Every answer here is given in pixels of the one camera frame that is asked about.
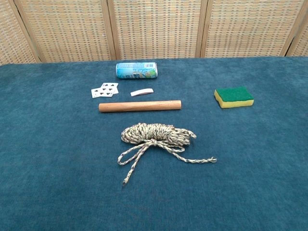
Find beige camouflage rope bundle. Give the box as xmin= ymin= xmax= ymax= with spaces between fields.
xmin=117 ymin=122 xmax=218 ymax=185

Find round wooden rod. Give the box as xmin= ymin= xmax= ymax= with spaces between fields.
xmin=98 ymin=100 xmax=182 ymax=113

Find white curved flat piece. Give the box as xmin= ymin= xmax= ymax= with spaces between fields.
xmin=130 ymin=88 xmax=154 ymax=97

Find light blue drink can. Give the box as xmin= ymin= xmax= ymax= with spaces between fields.
xmin=115 ymin=62 xmax=158 ymax=80

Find clubs playing card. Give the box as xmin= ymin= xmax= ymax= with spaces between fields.
xmin=101 ymin=82 xmax=119 ymax=91
xmin=90 ymin=87 xmax=114 ymax=99

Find yellow green scouring sponge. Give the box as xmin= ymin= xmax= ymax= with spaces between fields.
xmin=214 ymin=86 xmax=255 ymax=109

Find woven rattan screen panel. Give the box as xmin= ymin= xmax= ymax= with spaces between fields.
xmin=286 ymin=9 xmax=308 ymax=57
xmin=201 ymin=0 xmax=307 ymax=58
xmin=107 ymin=0 xmax=208 ymax=61
xmin=0 ymin=0 xmax=41 ymax=66
xmin=13 ymin=0 xmax=122 ymax=63

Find blue velvet table cloth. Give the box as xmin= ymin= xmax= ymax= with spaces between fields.
xmin=0 ymin=56 xmax=308 ymax=231

